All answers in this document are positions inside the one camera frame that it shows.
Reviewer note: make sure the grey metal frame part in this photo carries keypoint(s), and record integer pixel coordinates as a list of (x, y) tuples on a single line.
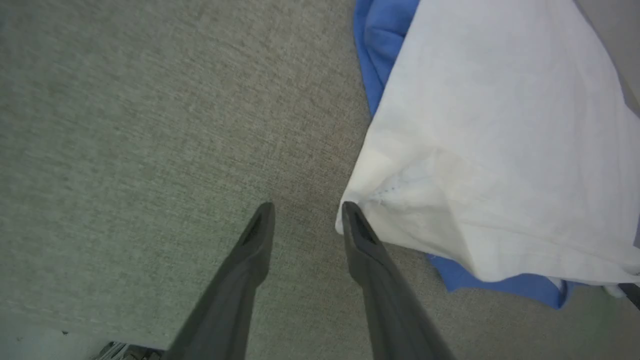
[(130, 352)]

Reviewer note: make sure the blue and white garment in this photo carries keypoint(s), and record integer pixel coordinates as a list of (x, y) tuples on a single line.
[(500, 150)]

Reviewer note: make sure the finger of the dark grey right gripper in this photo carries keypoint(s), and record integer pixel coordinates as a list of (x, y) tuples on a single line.
[(633, 292)]

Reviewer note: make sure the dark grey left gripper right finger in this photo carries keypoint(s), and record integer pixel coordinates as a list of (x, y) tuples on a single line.
[(385, 300)]

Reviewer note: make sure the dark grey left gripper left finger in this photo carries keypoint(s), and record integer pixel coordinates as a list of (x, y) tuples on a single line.
[(235, 295)]

